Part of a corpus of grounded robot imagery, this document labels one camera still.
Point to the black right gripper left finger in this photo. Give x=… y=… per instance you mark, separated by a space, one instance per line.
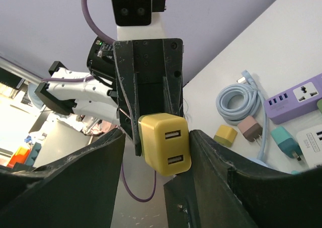
x=78 y=190

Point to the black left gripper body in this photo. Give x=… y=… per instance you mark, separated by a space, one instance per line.
x=153 y=59

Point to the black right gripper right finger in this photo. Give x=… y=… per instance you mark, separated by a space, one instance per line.
x=225 y=189

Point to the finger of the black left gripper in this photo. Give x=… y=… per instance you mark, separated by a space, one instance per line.
x=126 y=83
x=173 y=95

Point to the yellow USB charger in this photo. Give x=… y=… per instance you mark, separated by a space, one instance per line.
x=165 y=143

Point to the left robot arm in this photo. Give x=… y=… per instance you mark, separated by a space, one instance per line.
x=80 y=93

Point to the round blue power socket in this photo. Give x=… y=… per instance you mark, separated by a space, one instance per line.
x=257 y=161

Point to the pink charger by coil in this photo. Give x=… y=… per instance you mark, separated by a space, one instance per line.
x=250 y=129

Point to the white USB power strip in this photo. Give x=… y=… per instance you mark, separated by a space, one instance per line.
x=310 y=143

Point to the purple power strip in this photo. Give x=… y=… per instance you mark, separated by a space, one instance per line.
x=295 y=101

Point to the green power strip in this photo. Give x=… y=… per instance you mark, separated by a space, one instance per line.
x=319 y=106

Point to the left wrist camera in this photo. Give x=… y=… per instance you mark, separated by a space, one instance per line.
x=136 y=12

